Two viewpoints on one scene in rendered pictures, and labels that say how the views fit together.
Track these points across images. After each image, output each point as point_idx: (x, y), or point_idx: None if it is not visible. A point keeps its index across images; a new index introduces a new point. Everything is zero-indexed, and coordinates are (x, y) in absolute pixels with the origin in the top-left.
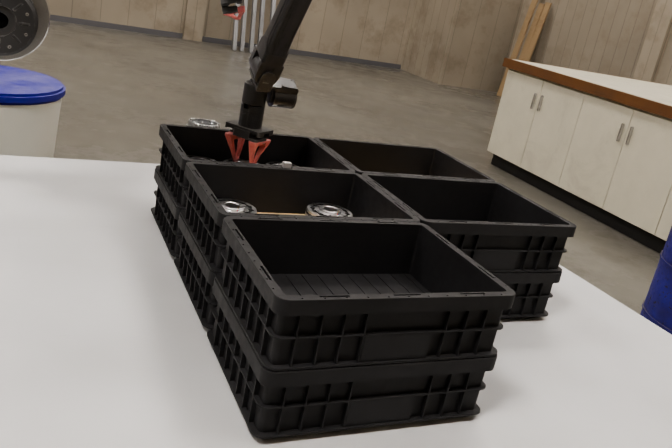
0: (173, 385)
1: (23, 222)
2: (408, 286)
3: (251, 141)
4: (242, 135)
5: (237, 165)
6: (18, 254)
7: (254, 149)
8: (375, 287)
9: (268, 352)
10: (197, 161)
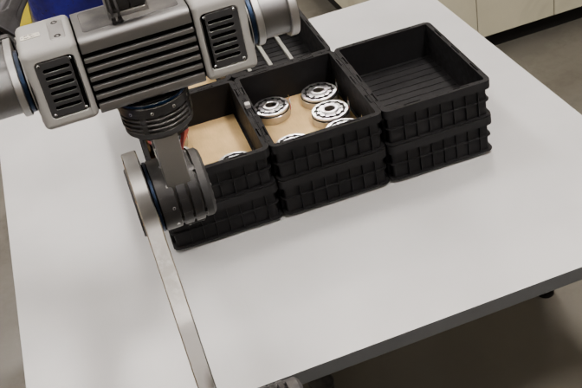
0: (453, 185)
1: (236, 316)
2: (364, 80)
3: (185, 129)
4: (178, 132)
5: (261, 126)
6: (306, 295)
7: (187, 133)
8: (375, 90)
9: (481, 112)
10: (267, 143)
